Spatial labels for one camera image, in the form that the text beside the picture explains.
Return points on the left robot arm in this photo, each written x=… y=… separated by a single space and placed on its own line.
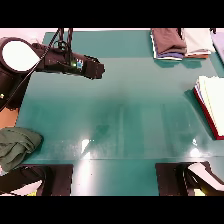
x=56 y=61

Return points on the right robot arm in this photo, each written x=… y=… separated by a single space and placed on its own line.
x=206 y=176

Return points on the blue garment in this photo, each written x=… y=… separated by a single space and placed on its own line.
x=170 y=56

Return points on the dark brown garment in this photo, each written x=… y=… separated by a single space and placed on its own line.
x=170 y=40

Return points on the red garment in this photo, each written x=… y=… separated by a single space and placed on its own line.
x=208 y=120

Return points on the green garment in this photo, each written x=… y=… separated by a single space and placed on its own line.
x=16 y=145

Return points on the orange garment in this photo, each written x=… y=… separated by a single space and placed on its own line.
x=197 y=56

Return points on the pale lilac garment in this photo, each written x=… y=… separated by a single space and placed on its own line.
x=219 y=45

